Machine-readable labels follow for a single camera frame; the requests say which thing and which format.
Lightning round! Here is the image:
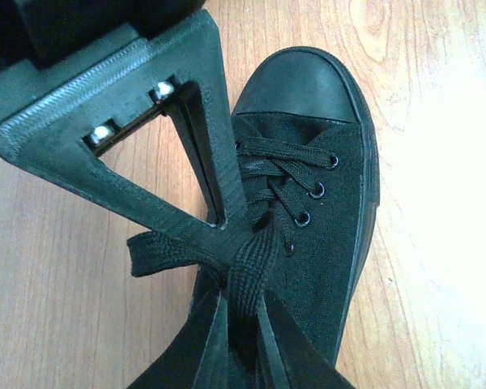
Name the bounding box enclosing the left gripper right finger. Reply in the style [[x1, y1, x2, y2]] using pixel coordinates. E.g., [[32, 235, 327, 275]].
[[257, 293, 352, 388]]

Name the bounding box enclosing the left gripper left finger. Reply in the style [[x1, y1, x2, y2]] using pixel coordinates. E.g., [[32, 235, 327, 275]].
[[130, 288, 228, 388]]

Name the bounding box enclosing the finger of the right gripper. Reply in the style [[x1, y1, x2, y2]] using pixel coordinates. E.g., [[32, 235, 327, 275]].
[[163, 97, 225, 227]]

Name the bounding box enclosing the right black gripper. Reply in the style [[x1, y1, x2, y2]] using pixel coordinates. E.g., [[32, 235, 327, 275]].
[[0, 1, 251, 259]]

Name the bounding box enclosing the black sneaker one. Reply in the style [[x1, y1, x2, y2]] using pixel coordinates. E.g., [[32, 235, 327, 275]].
[[127, 47, 380, 388]]

